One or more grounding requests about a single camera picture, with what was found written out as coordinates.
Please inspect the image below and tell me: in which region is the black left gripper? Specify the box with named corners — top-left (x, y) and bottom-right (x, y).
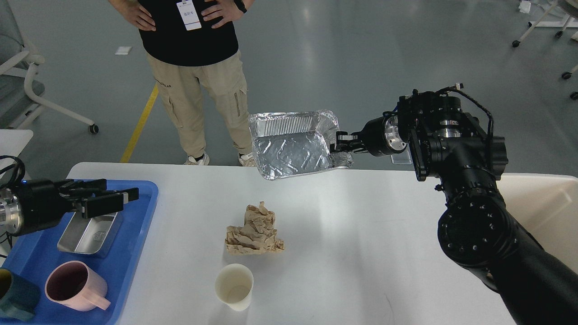
top-left (0, 179), bottom-right (139, 237)

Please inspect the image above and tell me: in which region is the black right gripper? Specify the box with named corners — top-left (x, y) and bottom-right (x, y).
top-left (332, 116), bottom-right (407, 157)

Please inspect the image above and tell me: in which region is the stainless steel rectangular container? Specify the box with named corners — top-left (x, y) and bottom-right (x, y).
top-left (56, 212), bottom-right (124, 258)

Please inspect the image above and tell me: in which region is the aluminium foil tray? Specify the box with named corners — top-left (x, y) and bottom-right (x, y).
top-left (248, 110), bottom-right (353, 181)

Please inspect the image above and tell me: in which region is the pink ribbed mug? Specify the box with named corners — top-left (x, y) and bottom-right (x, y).
top-left (45, 260), bottom-right (110, 312)

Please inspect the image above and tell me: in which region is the white paper cup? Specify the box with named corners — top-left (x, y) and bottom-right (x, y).
top-left (214, 264), bottom-right (254, 312)

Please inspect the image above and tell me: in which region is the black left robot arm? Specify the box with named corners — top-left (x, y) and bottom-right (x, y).
top-left (0, 156), bottom-right (139, 237)

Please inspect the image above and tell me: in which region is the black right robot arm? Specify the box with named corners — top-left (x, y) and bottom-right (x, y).
top-left (330, 83), bottom-right (578, 325)

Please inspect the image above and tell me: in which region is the clear floor plate left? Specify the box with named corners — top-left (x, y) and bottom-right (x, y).
top-left (391, 152), bottom-right (412, 165)

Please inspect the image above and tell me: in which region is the blue plastic tray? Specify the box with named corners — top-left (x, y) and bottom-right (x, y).
top-left (2, 180), bottom-right (158, 325)

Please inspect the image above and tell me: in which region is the white side table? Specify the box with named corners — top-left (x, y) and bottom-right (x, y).
top-left (0, 129), bottom-right (34, 157)

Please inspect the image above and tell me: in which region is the teal mug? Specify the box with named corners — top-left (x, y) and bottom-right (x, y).
top-left (0, 268), bottom-right (41, 322)

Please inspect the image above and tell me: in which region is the crumpled brown paper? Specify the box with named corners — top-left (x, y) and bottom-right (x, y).
top-left (224, 201), bottom-right (285, 255)

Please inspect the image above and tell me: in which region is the white paper scrap on floor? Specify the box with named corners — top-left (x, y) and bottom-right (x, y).
top-left (114, 46), bottom-right (132, 56)

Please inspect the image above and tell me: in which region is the person in black shirt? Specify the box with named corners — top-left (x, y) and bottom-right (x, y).
top-left (110, 0), bottom-right (256, 167)

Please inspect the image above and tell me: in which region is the beige plastic bin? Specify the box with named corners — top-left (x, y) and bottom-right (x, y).
top-left (497, 173), bottom-right (578, 272)

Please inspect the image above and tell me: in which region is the white wheeled furniture frame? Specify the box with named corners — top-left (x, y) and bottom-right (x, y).
top-left (510, 0), bottom-right (577, 106)

